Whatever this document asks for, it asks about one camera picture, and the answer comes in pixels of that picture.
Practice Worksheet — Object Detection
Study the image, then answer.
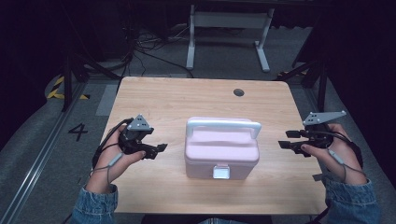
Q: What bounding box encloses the grey left gripper cable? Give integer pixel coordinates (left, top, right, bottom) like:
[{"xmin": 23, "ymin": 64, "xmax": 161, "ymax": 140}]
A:
[{"xmin": 91, "ymin": 151, "xmax": 124, "ymax": 185}]

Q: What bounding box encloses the metal floor rail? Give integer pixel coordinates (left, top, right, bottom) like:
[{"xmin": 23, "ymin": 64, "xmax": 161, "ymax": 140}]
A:
[{"xmin": 0, "ymin": 82, "xmax": 88, "ymax": 224}]

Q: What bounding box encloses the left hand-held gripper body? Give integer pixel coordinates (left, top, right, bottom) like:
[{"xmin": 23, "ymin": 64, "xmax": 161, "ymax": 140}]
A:
[{"xmin": 119, "ymin": 114, "xmax": 158, "ymax": 156}]

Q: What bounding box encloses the black metal stand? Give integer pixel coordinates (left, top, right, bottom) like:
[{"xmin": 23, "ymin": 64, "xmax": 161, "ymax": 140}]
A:
[
  {"xmin": 275, "ymin": 57, "xmax": 330, "ymax": 114},
  {"xmin": 61, "ymin": 54, "xmax": 123, "ymax": 113}
]

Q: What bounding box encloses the pink plastic storage box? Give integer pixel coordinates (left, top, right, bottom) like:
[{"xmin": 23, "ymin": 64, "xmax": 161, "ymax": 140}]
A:
[{"xmin": 183, "ymin": 116, "xmax": 262, "ymax": 181}]

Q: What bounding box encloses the person's right hand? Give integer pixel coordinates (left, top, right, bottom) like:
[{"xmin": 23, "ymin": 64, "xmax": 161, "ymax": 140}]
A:
[{"xmin": 300, "ymin": 123, "xmax": 368, "ymax": 186}]

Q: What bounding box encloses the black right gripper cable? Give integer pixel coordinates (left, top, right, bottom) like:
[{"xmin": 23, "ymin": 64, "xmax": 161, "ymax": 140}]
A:
[{"xmin": 298, "ymin": 130, "xmax": 364, "ymax": 171}]

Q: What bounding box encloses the person's left hand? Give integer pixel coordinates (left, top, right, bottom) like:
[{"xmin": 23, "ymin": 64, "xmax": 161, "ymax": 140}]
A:
[{"xmin": 85, "ymin": 123, "xmax": 147, "ymax": 194}]

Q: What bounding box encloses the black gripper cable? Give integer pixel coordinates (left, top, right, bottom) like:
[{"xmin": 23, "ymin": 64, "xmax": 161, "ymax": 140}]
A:
[
  {"xmin": 298, "ymin": 130, "xmax": 364, "ymax": 171},
  {"xmin": 91, "ymin": 117, "xmax": 134, "ymax": 171}
]

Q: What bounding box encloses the grey right gripper cable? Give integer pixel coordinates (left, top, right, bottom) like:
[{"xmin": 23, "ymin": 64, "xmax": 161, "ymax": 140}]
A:
[{"xmin": 327, "ymin": 148, "xmax": 368, "ymax": 185}]

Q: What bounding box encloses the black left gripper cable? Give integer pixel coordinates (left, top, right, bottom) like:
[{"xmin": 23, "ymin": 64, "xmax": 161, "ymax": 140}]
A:
[{"xmin": 91, "ymin": 117, "xmax": 134, "ymax": 171}]

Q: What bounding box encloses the bundle of black floor cables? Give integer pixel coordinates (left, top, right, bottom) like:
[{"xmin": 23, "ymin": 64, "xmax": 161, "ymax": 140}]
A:
[{"xmin": 120, "ymin": 17, "xmax": 195, "ymax": 79}]

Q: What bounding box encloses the white metal desk frame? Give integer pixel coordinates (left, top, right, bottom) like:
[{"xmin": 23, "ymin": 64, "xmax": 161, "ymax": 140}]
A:
[{"xmin": 185, "ymin": 4, "xmax": 276, "ymax": 74}]

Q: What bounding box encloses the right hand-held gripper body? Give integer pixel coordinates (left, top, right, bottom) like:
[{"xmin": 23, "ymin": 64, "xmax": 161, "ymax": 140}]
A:
[{"xmin": 298, "ymin": 110, "xmax": 347, "ymax": 154}]

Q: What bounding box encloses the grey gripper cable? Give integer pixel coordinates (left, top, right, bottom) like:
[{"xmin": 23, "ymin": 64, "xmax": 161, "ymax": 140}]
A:
[
  {"xmin": 91, "ymin": 151, "xmax": 124, "ymax": 185},
  {"xmin": 327, "ymin": 148, "xmax": 368, "ymax": 185}
]

